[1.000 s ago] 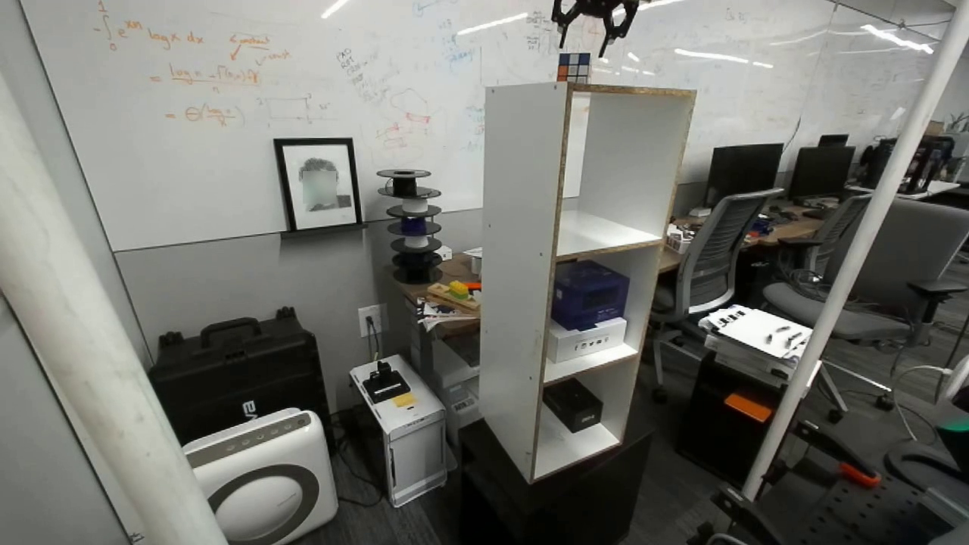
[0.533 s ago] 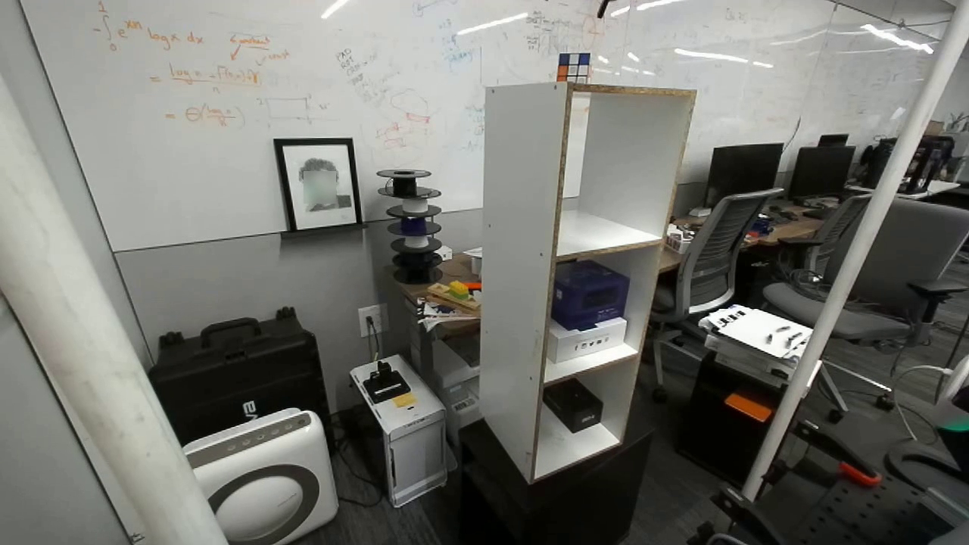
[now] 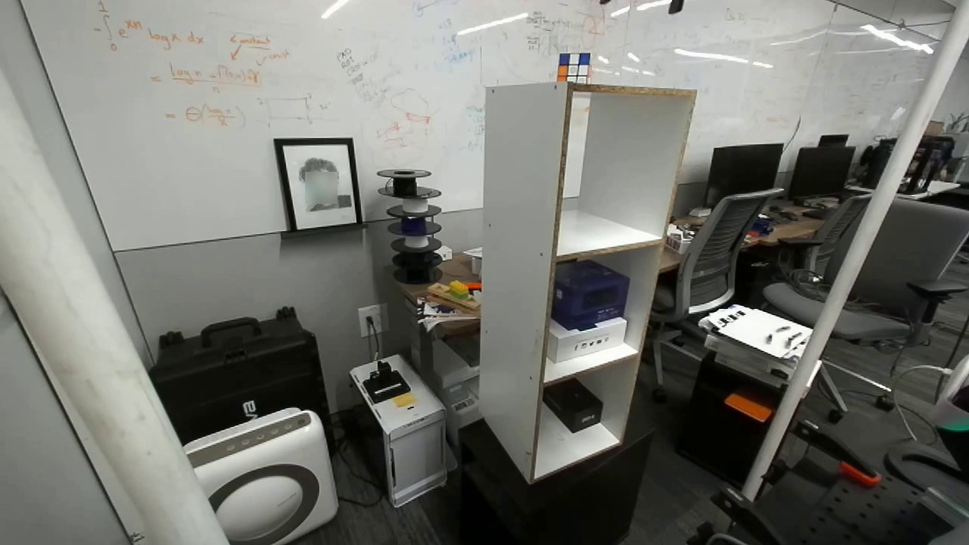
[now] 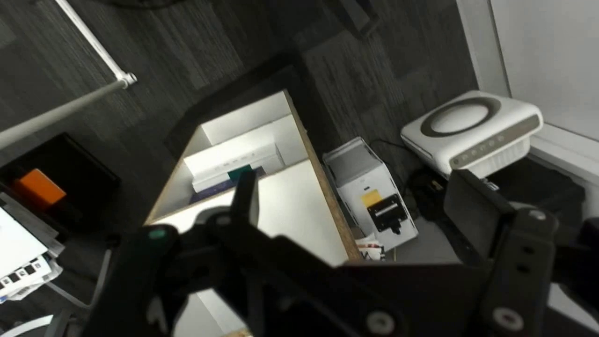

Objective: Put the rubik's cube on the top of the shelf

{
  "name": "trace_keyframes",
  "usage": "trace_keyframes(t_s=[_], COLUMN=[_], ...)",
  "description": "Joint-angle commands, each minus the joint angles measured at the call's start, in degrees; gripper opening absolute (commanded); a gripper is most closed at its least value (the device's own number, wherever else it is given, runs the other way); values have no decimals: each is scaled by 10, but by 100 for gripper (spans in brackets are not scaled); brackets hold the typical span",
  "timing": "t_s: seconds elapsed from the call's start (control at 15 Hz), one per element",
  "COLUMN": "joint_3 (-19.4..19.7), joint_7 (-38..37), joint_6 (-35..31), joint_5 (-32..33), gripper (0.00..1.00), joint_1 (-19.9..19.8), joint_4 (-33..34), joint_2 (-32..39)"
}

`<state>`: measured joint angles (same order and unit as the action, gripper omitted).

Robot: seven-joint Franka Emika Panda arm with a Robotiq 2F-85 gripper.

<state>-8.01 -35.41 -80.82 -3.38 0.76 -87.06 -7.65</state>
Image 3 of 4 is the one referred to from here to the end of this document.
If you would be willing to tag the stack of filament spools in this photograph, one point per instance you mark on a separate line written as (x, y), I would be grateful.
(413, 229)

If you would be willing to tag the black crate with orange label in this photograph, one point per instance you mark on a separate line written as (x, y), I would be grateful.
(736, 410)

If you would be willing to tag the cluttered small brown table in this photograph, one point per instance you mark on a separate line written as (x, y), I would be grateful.
(442, 312)

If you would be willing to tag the white board with parts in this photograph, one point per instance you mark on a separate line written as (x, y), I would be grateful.
(759, 331)

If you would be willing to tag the tall white wooden shelf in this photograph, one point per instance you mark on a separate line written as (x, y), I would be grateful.
(518, 273)

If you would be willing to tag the thin white pole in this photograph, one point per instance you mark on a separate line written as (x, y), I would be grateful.
(859, 242)

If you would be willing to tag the grey mesh office chair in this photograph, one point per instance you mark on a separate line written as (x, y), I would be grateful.
(721, 246)

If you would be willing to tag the black device with stick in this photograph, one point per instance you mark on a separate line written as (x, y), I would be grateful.
(385, 382)

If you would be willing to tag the white computer tower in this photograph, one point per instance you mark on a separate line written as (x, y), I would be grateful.
(410, 443)

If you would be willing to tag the white round air purifier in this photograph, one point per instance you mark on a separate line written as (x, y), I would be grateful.
(264, 472)

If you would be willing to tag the black framed portrait picture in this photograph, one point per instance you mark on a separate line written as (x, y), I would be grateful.
(320, 185)

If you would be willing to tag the white flat box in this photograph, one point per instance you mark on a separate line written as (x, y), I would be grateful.
(585, 339)

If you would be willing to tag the black hard carrying case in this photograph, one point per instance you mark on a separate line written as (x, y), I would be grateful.
(238, 366)

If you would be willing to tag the small black box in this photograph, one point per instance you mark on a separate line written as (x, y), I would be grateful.
(573, 403)

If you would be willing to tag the thick white pole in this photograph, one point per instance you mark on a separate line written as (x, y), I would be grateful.
(93, 363)

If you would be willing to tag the white wall power outlet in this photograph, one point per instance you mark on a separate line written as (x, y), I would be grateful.
(371, 319)

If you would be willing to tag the large grey office chair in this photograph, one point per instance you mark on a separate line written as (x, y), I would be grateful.
(910, 268)

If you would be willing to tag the colourful rubik's cube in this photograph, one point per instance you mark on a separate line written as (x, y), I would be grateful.
(573, 66)

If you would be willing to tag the wooden office desk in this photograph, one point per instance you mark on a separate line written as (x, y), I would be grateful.
(784, 231)

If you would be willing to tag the blue plastic box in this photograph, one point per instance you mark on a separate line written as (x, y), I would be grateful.
(589, 291)

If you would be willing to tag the black pedestal cabinet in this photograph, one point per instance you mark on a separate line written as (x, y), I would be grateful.
(566, 503)

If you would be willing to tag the black computer monitor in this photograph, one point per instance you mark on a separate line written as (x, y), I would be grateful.
(747, 169)
(818, 169)

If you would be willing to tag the yellow item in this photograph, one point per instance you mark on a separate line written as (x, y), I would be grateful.
(456, 296)

